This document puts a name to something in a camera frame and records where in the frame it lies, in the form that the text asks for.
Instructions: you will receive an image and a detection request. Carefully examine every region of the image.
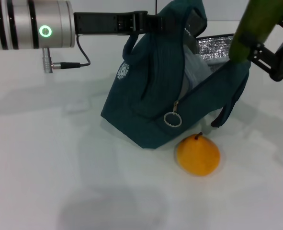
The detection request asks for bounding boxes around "clear container with blue-rimmed lid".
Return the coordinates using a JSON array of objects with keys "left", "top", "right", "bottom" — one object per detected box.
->
[{"left": 183, "top": 45, "right": 214, "bottom": 96}]

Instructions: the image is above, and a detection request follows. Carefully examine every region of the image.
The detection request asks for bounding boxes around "green cucumber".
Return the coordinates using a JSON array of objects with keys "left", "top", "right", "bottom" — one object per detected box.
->
[{"left": 228, "top": 0, "right": 283, "bottom": 64}]

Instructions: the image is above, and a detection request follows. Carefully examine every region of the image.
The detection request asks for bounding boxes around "left arm connector cable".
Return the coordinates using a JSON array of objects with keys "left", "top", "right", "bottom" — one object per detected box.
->
[{"left": 42, "top": 35, "right": 91, "bottom": 74}]

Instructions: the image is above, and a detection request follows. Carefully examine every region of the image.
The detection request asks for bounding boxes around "yellow pear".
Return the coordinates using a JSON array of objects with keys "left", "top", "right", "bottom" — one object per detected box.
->
[{"left": 176, "top": 131, "right": 221, "bottom": 177}]

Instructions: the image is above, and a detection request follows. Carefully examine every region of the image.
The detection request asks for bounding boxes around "silver zipper pull ring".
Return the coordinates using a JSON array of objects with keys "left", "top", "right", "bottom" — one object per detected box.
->
[{"left": 163, "top": 100, "right": 182, "bottom": 128}]

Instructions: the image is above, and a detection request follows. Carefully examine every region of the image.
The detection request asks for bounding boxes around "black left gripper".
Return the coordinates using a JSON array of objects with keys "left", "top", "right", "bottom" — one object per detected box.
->
[{"left": 73, "top": 11, "right": 173, "bottom": 36}]

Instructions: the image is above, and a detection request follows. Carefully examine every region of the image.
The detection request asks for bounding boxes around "dark teal insulated lunch bag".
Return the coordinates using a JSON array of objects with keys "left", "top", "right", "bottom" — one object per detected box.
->
[{"left": 100, "top": 0, "right": 250, "bottom": 150}]

